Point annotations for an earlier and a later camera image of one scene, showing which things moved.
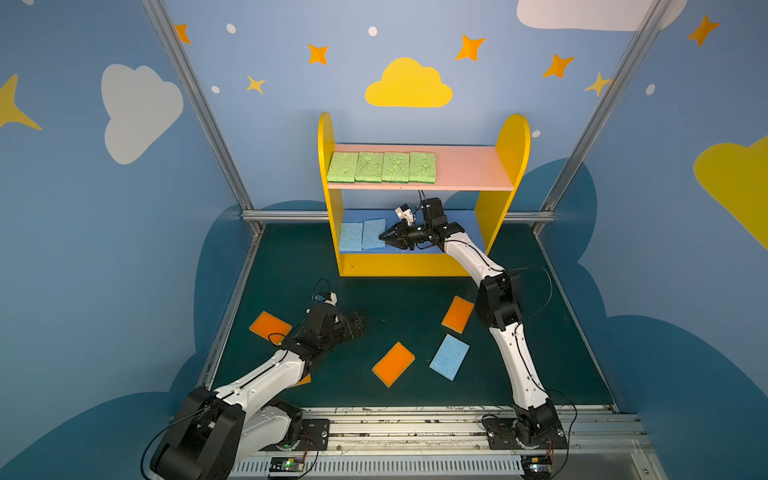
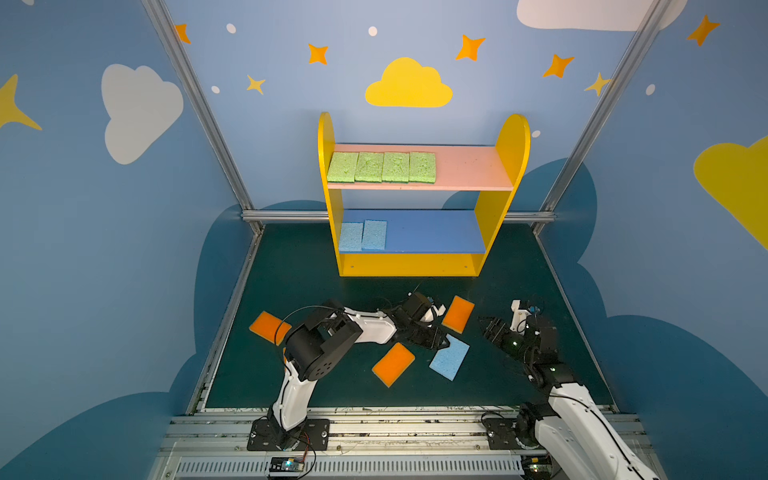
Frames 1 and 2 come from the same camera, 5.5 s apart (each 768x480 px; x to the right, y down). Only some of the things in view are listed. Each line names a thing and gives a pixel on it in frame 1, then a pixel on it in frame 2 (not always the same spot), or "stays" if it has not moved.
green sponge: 395,167 stays
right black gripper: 405,234 → 501,334
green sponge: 343,167 stays
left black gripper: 344,324 → 429,330
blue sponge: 449,357 stays
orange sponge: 458,315 stays
